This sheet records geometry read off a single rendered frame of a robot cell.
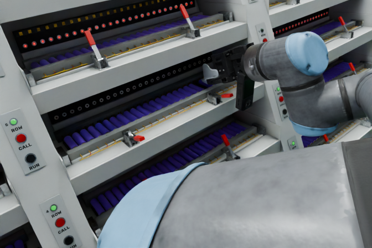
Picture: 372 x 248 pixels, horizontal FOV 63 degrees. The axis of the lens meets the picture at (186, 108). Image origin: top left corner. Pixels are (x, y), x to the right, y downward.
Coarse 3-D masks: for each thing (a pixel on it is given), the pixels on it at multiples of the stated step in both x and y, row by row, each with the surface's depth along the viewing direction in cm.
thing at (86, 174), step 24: (192, 72) 98; (72, 120) 79; (168, 120) 79; (192, 120) 78; (216, 120) 84; (120, 144) 72; (144, 144) 72; (168, 144) 76; (72, 168) 66; (96, 168) 66; (120, 168) 69
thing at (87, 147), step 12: (216, 84) 90; (228, 84) 91; (192, 96) 85; (204, 96) 86; (168, 108) 80; (180, 108) 82; (144, 120) 76; (156, 120) 78; (108, 132) 73; (120, 132) 73; (84, 144) 69; (96, 144) 70; (72, 156) 67
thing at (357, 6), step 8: (352, 0) 130; (360, 0) 127; (368, 0) 125; (336, 8) 136; (344, 8) 133; (352, 8) 131; (360, 8) 128; (368, 8) 126; (360, 48) 134; (368, 48) 132
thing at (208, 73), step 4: (204, 64) 86; (204, 68) 87; (208, 68) 85; (204, 72) 87; (208, 72) 86; (212, 72) 85; (216, 72) 83; (204, 76) 88; (208, 76) 87; (212, 76) 86; (216, 76) 84; (204, 80) 88
